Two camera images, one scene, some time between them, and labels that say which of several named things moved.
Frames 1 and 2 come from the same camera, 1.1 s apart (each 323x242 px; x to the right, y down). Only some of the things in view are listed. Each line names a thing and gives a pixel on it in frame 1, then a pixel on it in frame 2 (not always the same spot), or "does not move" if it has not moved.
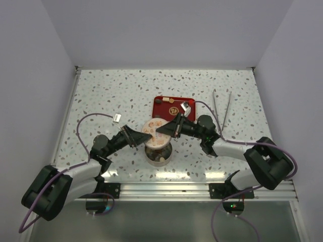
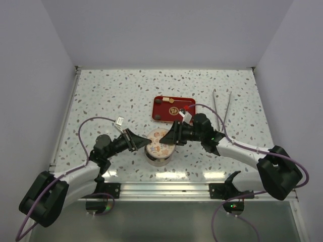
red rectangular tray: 167,108 does not move
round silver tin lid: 159,140 → 156,149
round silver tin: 158,157 does not move
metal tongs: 226,112 does not move
